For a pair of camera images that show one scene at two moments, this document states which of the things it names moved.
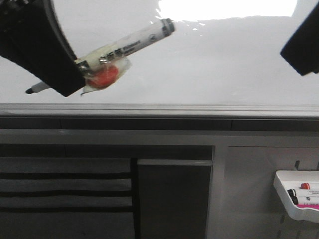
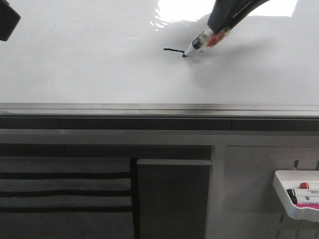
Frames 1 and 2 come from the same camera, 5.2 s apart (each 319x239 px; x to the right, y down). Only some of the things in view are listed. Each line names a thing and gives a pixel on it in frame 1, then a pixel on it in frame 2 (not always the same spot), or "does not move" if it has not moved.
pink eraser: [303, 205] does not move
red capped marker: [305, 185] does not move
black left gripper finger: [31, 36] -> [222, 12]
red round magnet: [106, 75] -> [215, 38]
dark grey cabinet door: [174, 198] does not move
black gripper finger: [302, 51] -> [9, 20]
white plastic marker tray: [285, 180] does not move
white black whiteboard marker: [160, 30] -> [206, 40]
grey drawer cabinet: [63, 191] does not move
